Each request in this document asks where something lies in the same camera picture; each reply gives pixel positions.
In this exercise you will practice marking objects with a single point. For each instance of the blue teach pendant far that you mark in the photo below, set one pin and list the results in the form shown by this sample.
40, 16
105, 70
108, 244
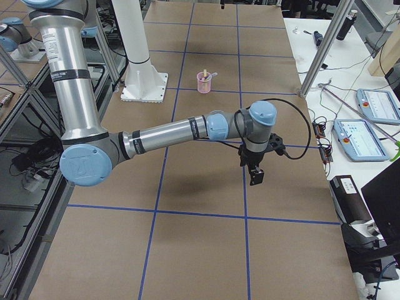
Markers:
378, 106

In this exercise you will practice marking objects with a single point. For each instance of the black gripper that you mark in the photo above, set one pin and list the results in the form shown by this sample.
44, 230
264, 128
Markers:
252, 158

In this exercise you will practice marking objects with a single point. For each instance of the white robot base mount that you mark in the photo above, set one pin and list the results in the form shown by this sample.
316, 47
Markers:
142, 83

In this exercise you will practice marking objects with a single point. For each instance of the black monitor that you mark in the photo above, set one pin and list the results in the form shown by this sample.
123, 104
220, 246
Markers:
381, 195

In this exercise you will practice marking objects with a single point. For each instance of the purple highlighter pen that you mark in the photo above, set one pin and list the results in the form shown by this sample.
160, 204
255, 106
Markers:
212, 75

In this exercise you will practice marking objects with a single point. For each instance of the black box white label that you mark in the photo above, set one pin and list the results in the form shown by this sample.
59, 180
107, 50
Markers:
348, 201

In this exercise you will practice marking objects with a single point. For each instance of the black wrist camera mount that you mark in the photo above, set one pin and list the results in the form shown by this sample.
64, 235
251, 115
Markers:
276, 144

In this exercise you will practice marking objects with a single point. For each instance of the black water bottle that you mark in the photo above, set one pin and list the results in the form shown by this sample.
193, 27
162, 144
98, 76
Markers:
347, 24

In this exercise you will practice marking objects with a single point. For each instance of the pink mesh pen holder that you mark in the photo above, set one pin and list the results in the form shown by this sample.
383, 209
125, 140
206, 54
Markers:
203, 87

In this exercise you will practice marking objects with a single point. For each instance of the aluminium frame post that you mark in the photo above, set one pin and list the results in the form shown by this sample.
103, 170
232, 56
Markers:
329, 37

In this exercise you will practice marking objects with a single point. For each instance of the blue teach pendant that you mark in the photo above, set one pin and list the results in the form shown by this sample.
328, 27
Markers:
359, 141
378, 106

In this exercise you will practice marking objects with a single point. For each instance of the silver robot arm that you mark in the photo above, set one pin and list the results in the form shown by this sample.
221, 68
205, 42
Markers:
90, 151

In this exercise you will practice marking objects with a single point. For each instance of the metal rod green clip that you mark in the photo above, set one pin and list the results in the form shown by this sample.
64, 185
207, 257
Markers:
383, 132

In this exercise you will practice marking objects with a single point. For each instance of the blue teach pendant near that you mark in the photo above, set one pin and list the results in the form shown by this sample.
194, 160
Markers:
359, 141

